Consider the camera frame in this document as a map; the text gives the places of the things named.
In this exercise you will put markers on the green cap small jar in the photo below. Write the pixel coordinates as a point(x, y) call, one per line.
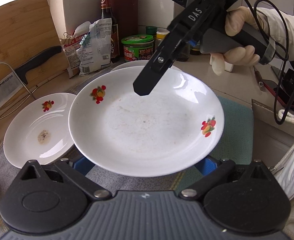
point(151, 30)

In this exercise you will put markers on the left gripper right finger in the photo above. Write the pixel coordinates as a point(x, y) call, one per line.
point(215, 172)

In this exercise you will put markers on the dark red knife block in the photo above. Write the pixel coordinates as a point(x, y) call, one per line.
point(125, 12)

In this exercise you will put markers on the grey green checked cloth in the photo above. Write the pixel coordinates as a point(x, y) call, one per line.
point(236, 144)

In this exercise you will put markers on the white stained plate back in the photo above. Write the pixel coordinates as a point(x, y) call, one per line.
point(40, 131)

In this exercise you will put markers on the bamboo cutting board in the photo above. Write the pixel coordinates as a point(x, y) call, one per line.
point(26, 29)

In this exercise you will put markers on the large white fruit plate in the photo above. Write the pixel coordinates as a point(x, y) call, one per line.
point(174, 127)

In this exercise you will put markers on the clear red cap bottle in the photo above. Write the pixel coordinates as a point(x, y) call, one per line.
point(184, 54)

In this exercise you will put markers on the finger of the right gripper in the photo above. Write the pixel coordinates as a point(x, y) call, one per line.
point(165, 55)
point(194, 44)

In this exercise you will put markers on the red white paper packet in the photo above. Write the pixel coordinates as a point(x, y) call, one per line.
point(70, 44)

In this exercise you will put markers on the yellow lid spice jar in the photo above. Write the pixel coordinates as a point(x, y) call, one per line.
point(160, 36)

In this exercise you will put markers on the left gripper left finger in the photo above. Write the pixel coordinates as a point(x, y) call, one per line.
point(75, 170)

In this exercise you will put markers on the black handled kitchen knife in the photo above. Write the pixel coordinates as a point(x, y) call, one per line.
point(42, 66)

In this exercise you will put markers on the green lid sauce jar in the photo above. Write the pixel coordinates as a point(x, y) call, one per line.
point(138, 47)

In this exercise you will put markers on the white seasoning bag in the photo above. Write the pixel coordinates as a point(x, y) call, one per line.
point(95, 50)

